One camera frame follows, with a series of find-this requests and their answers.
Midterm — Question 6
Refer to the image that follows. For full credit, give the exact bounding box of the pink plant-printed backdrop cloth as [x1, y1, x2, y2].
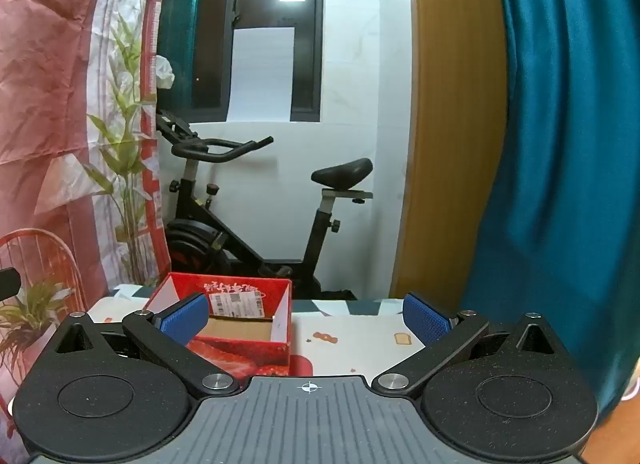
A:
[0, 0, 172, 464]

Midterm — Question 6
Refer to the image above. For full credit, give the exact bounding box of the white paper sheet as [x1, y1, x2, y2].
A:
[226, 27, 296, 122]

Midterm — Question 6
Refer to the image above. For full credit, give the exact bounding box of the dark window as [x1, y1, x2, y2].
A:
[159, 0, 326, 123]

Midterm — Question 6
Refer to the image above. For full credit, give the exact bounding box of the white printed table mat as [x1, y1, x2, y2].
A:
[87, 311, 432, 381]

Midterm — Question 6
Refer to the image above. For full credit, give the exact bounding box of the white crumpled plastic bag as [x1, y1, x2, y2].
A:
[155, 54, 176, 90]

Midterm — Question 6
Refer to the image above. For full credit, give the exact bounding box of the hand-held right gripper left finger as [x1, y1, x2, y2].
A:
[52, 293, 242, 399]

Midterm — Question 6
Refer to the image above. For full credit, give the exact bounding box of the person's bare limb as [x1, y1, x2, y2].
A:
[582, 384, 640, 464]

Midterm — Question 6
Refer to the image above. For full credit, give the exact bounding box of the black exercise bike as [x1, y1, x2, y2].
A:
[155, 111, 375, 301]

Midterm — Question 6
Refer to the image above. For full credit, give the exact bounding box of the red cardboard box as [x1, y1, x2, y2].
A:
[142, 272, 293, 377]

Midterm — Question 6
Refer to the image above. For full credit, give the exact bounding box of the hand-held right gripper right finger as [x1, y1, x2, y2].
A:
[371, 293, 576, 397]

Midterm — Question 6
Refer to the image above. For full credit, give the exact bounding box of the teal curtain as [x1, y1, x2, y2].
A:
[459, 0, 640, 445]

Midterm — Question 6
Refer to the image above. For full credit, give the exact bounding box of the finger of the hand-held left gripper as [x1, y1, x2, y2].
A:
[0, 268, 21, 301]

